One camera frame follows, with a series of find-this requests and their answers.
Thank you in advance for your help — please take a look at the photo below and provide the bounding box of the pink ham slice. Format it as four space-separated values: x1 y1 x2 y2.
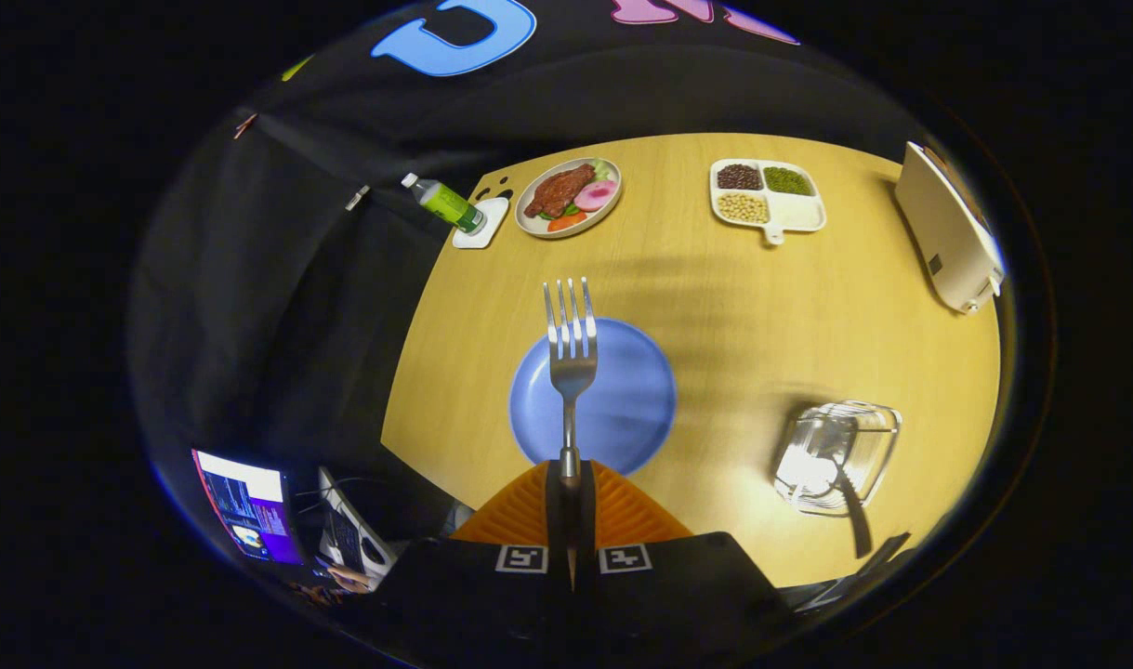
573 179 619 212

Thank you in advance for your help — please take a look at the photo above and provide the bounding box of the clear glass container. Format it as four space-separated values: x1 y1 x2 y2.
773 400 902 518

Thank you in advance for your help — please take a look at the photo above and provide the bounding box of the blue round plate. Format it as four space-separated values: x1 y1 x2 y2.
508 318 678 477

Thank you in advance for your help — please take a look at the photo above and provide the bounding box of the wooden handled metal fork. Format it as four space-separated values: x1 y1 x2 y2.
542 277 599 484

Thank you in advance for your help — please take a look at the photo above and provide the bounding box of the white toaster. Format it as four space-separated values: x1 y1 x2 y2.
894 141 1006 315

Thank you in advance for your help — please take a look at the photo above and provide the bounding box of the black backdrop cloth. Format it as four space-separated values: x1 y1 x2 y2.
129 0 948 596

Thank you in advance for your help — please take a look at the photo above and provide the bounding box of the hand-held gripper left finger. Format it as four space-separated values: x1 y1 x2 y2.
371 460 573 669

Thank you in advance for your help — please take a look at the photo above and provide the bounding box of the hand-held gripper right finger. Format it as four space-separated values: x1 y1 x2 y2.
572 460 801 669

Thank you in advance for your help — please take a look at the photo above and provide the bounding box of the green drink bottle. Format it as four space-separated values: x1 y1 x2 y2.
401 173 488 235

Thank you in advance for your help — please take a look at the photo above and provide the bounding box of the white divided tray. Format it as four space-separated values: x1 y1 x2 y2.
709 158 827 246

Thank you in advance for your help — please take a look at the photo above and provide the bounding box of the white oval plate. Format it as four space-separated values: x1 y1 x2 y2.
514 157 623 240

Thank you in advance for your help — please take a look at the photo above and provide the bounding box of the white square coaster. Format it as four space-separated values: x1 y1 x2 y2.
452 196 510 250

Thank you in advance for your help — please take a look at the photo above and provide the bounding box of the metal spoon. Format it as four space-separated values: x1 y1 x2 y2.
803 455 874 559

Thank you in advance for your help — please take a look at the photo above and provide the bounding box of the pile of yellow soybeans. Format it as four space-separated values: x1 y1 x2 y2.
716 191 770 224

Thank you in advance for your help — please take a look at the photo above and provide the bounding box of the computer monitor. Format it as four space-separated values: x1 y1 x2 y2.
191 450 304 566

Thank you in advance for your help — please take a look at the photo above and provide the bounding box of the brown steak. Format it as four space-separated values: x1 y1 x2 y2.
524 164 597 219

